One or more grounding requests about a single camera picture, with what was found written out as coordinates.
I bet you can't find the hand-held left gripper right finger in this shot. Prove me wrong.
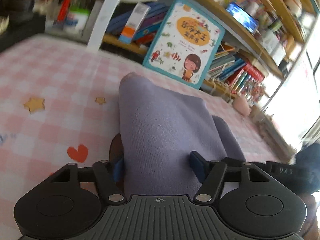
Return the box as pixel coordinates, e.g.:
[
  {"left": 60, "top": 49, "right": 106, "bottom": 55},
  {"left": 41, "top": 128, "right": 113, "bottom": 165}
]
[{"left": 189, "top": 151, "right": 273, "bottom": 203}]

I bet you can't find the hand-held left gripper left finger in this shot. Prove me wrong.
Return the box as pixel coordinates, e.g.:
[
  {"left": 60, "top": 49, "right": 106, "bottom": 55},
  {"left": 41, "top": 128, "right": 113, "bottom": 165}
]
[{"left": 49, "top": 158, "right": 125, "bottom": 203}]

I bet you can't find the pink and purple sweater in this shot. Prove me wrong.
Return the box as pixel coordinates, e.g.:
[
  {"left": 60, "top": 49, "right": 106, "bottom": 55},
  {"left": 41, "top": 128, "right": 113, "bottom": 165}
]
[{"left": 110, "top": 72, "right": 247, "bottom": 198}]

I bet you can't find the person's right forearm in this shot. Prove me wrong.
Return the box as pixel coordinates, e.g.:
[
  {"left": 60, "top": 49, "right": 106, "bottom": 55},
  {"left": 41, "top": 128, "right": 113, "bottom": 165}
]
[{"left": 301, "top": 194, "right": 320, "bottom": 240}]

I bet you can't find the pink plush pouch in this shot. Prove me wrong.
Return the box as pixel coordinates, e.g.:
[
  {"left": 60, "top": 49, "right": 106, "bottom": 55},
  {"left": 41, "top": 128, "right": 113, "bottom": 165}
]
[{"left": 232, "top": 96, "right": 252, "bottom": 117}]

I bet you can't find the colourful paper flower bouquet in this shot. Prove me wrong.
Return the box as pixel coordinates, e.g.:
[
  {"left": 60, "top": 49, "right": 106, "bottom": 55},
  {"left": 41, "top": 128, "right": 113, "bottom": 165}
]
[{"left": 244, "top": 82, "right": 267, "bottom": 101}]

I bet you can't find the row of standing hardcover books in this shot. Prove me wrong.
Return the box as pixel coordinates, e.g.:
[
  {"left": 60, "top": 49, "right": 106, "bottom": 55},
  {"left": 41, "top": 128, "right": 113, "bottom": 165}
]
[{"left": 226, "top": 70, "right": 253, "bottom": 93}]

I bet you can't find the row of thin picture books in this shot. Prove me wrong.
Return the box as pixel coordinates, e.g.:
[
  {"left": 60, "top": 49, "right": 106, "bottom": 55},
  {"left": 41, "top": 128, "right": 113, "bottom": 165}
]
[{"left": 207, "top": 44, "right": 248, "bottom": 83}]

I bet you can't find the pink checked table mat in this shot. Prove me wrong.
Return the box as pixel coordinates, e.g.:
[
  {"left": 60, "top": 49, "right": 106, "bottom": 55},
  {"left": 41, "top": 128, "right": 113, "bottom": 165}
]
[{"left": 0, "top": 34, "right": 295, "bottom": 188}]

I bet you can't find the red thick dictionary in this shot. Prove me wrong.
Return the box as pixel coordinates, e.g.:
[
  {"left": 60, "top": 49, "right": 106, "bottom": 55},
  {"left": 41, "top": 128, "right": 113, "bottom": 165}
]
[{"left": 242, "top": 62, "right": 265, "bottom": 81}]

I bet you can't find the teal children's sound book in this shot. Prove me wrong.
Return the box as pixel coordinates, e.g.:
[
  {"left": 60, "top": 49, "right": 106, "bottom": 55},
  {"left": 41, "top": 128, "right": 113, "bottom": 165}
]
[{"left": 142, "top": 0, "right": 225, "bottom": 90}]

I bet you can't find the orange and white carton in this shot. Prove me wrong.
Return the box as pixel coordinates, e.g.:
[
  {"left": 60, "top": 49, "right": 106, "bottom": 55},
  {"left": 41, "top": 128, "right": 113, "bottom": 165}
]
[{"left": 118, "top": 2, "right": 150, "bottom": 44}]

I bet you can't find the stack of blue books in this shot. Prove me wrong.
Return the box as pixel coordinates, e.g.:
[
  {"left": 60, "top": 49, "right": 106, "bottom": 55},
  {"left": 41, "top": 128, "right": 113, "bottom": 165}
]
[{"left": 105, "top": 1, "right": 170, "bottom": 45}]

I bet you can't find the white and wooden bookshelf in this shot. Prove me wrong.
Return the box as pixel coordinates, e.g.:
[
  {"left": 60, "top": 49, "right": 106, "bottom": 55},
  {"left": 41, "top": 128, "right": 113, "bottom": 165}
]
[{"left": 85, "top": 0, "right": 320, "bottom": 105}]

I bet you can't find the white cup with green rim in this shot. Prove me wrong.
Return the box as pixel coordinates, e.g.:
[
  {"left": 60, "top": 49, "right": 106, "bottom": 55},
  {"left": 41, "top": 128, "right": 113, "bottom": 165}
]
[{"left": 64, "top": 7, "right": 90, "bottom": 34}]

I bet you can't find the red tassel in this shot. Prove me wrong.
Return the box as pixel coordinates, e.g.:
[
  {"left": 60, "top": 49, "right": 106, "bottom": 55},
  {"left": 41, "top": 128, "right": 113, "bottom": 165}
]
[{"left": 57, "top": 0, "right": 77, "bottom": 22}]

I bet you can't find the dark brimmed hat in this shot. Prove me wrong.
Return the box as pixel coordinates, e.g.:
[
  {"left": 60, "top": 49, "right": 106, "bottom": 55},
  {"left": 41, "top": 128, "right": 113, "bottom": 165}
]
[{"left": 0, "top": 0, "right": 45, "bottom": 33}]

